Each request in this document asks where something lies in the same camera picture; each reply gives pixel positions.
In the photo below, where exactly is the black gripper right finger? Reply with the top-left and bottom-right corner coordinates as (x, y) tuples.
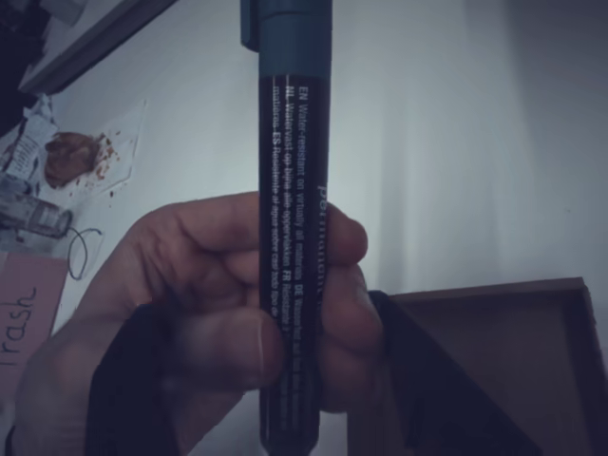
(368, 289), (542, 456)

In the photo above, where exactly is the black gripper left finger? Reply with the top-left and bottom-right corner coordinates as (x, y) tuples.
(89, 303), (192, 456)

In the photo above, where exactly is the black marker green cap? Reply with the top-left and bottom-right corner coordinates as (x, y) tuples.
(239, 0), (334, 456)

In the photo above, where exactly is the person's left hand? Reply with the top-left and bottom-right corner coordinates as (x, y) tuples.
(13, 191), (396, 456)

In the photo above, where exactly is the open brown cardboard box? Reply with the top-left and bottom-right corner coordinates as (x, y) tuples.
(389, 276), (608, 456)

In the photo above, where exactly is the pink paper trash note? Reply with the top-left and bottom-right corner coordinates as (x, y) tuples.
(0, 250), (68, 381)

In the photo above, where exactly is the brown cookie on plastic wrap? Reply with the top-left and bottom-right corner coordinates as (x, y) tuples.
(42, 130), (104, 189)

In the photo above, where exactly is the clear plastic sheet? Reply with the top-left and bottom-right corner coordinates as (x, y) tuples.
(45, 97), (148, 213)

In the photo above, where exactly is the crumpled printed wrapper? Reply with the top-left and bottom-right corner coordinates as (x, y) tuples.
(0, 92), (61, 184)

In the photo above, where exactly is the thin dark wire loop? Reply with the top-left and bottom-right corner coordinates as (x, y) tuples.
(66, 226), (104, 281)

